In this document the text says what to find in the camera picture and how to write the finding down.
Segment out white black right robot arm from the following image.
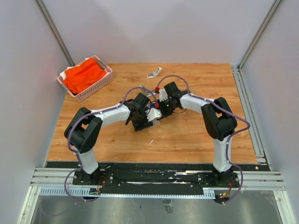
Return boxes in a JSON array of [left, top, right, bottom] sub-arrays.
[[155, 82, 237, 187]]

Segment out orange cloth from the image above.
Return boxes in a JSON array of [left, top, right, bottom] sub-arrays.
[[63, 58, 107, 94]]

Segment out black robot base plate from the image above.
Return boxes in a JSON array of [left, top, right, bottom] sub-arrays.
[[44, 161, 250, 195]]

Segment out grey white stapler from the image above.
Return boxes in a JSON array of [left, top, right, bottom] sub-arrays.
[[140, 85, 156, 97]]

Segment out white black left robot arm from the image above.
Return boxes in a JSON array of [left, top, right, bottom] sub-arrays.
[[64, 93, 162, 185]]

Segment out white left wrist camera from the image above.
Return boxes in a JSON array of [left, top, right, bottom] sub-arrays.
[[145, 108, 162, 122]]

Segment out left aluminium frame post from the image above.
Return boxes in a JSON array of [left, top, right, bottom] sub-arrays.
[[34, 0, 75, 66]]

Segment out right aluminium frame post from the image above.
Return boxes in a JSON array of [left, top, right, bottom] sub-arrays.
[[237, 0, 284, 70]]

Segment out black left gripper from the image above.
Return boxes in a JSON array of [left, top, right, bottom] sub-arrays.
[[132, 107, 154, 132]]

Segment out aluminium frame post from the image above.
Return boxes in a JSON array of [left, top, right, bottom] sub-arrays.
[[237, 0, 284, 70], [34, 0, 75, 66]]

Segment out grey slotted cable duct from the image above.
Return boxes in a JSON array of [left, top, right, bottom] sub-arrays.
[[39, 186, 215, 199]]

